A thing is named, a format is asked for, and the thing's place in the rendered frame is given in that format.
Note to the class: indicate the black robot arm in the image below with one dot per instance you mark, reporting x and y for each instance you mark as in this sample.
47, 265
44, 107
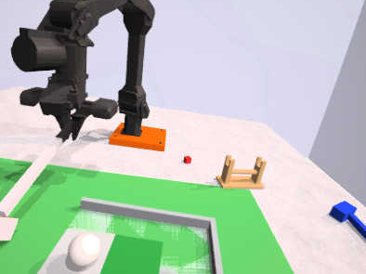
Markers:
61, 41

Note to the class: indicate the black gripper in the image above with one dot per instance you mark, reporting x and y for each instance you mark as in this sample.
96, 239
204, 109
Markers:
102, 108

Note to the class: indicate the green flat surface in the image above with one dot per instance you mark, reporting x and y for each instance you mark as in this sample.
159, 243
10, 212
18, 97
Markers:
52, 204

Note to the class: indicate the white ball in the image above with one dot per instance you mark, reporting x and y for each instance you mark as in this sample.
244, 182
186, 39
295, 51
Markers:
84, 249

